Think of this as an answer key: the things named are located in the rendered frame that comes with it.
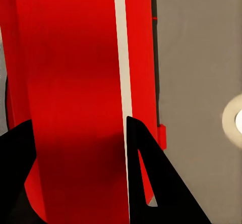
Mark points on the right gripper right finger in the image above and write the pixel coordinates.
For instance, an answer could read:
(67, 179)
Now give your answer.
(176, 204)

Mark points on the radio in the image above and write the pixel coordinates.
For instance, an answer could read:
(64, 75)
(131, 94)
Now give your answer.
(77, 69)

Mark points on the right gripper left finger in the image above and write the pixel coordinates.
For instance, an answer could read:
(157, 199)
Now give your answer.
(17, 156)

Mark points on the coffee table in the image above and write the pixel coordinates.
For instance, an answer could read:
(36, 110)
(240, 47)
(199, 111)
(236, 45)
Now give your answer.
(200, 100)

